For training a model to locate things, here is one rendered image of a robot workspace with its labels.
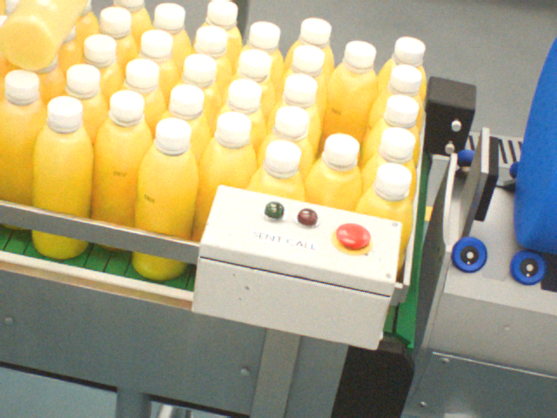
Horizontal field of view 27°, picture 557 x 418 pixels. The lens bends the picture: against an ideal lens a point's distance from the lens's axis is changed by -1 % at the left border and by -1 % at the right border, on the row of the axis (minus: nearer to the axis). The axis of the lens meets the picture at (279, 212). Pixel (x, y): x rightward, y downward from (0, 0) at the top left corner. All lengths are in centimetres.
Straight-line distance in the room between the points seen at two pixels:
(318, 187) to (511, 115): 228
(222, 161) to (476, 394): 51
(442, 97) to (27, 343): 66
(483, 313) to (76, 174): 53
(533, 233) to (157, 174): 45
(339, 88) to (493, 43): 245
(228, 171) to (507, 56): 262
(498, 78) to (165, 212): 250
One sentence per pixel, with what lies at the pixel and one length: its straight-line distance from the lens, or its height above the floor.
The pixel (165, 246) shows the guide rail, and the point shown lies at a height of 97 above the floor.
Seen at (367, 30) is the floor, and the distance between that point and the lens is 384.
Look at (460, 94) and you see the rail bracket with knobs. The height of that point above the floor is 100.
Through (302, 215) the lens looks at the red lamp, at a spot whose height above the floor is 111.
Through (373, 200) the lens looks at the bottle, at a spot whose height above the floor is 107.
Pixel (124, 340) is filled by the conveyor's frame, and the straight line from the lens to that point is 145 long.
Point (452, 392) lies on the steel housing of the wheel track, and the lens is 162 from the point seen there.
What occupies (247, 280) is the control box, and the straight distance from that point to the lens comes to 119.
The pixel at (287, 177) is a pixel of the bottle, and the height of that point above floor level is 108.
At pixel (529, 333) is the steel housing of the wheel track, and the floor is 88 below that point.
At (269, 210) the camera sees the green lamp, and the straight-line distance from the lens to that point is 121.
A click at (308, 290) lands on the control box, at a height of 107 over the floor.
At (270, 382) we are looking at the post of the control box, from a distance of 133.
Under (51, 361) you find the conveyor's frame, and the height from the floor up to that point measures 75.
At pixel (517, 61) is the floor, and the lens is 387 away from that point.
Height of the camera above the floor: 186
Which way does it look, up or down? 39 degrees down
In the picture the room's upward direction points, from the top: 10 degrees clockwise
